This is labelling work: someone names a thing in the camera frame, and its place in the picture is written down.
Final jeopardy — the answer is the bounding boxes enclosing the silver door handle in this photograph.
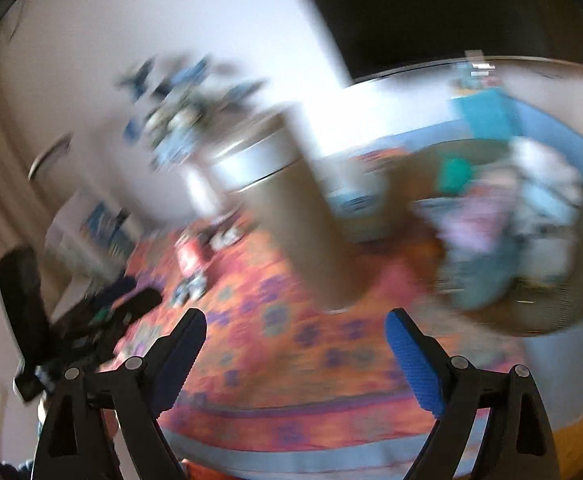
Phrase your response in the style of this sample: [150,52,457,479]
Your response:
[26,132,72,181]

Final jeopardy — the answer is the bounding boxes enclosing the green plant sprigs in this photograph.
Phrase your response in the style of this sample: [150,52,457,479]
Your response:
[116,52,267,171]

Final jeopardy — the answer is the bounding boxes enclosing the gold cylinder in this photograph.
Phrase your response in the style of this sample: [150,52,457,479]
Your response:
[206,102,367,313]

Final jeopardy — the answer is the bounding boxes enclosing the teal cloth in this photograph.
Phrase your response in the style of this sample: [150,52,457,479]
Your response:
[451,240,517,311]

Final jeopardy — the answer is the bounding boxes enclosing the teal box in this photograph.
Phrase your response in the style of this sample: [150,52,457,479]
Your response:
[451,87,515,136]

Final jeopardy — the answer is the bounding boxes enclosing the dark framed screen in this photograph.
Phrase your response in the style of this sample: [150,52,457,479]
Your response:
[286,0,583,83]

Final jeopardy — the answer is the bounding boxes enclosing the red box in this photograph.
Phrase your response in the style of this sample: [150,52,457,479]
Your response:
[176,240,207,281]

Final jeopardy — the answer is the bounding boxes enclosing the round storage basket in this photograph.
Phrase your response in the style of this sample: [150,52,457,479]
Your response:
[406,95,583,338]

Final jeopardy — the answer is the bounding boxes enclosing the row of books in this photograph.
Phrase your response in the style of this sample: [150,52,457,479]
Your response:
[46,195,137,281]

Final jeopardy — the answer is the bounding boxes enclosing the green soft item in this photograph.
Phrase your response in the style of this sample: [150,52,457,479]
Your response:
[436,157,475,193]

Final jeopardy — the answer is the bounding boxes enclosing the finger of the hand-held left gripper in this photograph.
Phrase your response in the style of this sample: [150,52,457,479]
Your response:
[90,276,138,307]
[115,286,164,320]

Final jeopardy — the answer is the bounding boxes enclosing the floral tablecloth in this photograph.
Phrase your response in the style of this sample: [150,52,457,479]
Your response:
[96,145,547,480]

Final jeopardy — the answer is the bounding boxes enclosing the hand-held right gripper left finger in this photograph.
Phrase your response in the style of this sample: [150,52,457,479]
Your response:
[34,307,208,480]

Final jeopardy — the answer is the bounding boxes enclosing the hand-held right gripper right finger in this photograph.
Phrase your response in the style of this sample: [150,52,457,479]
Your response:
[384,307,562,480]

